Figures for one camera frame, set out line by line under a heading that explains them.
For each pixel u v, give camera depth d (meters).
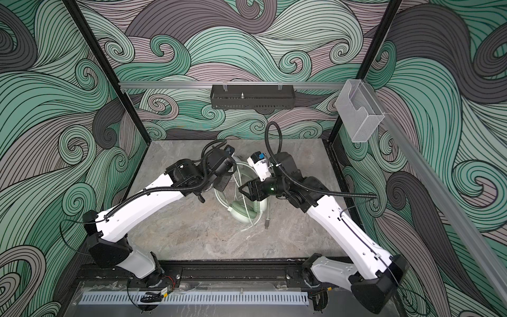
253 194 0.58
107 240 0.40
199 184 0.46
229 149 0.60
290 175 0.49
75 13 0.71
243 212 0.66
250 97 0.95
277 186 0.55
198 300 0.76
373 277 0.37
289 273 0.73
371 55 0.83
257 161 0.59
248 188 0.58
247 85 0.91
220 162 0.50
